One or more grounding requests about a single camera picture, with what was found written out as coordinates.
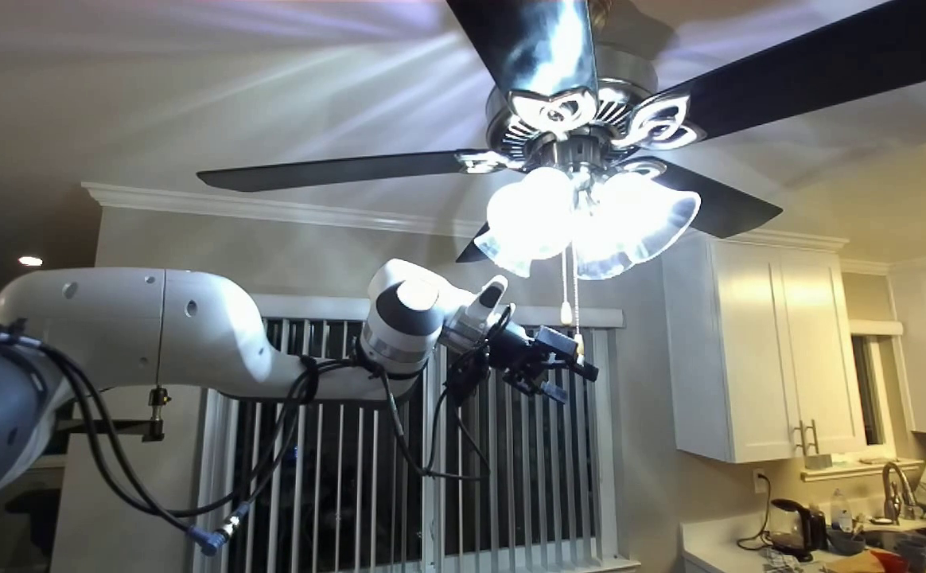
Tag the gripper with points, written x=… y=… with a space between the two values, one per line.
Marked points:
x=511 y=344

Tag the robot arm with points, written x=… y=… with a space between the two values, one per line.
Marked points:
x=192 y=326

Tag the ceiling fan with lights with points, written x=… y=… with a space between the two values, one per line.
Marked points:
x=574 y=119

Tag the recessed ceiling light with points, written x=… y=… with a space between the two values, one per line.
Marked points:
x=30 y=261

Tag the window with vertical blinds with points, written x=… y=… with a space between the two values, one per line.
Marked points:
x=352 y=493

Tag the black electric kettle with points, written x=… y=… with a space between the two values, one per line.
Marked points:
x=793 y=527

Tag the kitchen window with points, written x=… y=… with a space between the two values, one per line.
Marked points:
x=870 y=390

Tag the clear plastic bottle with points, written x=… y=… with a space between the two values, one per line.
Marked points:
x=842 y=513

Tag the dark bowl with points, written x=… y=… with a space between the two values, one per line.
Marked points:
x=846 y=543

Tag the kitchen tap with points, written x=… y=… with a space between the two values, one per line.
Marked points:
x=900 y=489

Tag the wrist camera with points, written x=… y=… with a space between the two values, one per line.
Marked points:
x=465 y=374

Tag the wall socket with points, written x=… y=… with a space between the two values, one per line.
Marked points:
x=760 y=481

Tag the black bracket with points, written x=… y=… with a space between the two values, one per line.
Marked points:
x=153 y=426

